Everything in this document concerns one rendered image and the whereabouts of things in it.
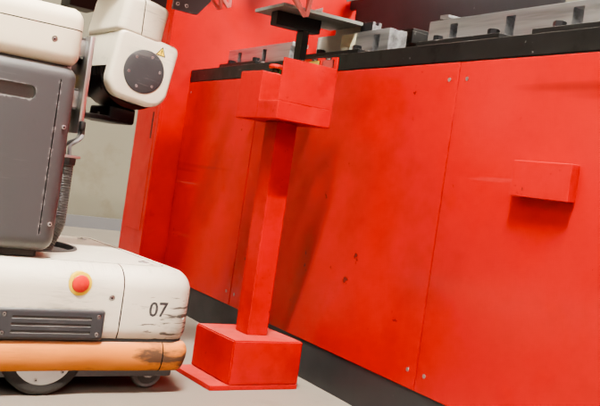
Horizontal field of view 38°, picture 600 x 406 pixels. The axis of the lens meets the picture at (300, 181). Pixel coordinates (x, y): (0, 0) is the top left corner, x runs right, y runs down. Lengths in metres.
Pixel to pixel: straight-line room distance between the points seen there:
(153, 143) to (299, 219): 1.01
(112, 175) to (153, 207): 2.88
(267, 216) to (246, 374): 0.39
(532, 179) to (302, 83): 0.69
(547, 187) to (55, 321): 1.02
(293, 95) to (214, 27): 1.29
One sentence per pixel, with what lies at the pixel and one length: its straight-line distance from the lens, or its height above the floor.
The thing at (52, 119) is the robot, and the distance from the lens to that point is 1.88.
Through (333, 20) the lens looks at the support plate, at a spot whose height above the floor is 0.99.
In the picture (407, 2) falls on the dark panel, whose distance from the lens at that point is 3.34.
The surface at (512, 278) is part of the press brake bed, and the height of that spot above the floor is 0.39.
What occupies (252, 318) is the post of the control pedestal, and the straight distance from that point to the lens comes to 2.21.
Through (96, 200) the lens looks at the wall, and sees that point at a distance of 6.13.
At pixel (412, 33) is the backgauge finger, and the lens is 2.72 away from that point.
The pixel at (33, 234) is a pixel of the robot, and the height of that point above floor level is 0.33.
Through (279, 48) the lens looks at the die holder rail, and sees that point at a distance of 2.97.
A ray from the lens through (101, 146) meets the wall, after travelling 6.11.
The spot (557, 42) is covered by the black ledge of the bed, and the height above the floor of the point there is 0.85.
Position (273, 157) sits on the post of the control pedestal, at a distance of 2.18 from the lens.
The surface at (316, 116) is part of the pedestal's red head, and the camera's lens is 2.16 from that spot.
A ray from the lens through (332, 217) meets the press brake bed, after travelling 2.29.
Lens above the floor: 0.52
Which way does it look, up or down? level
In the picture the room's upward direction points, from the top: 8 degrees clockwise
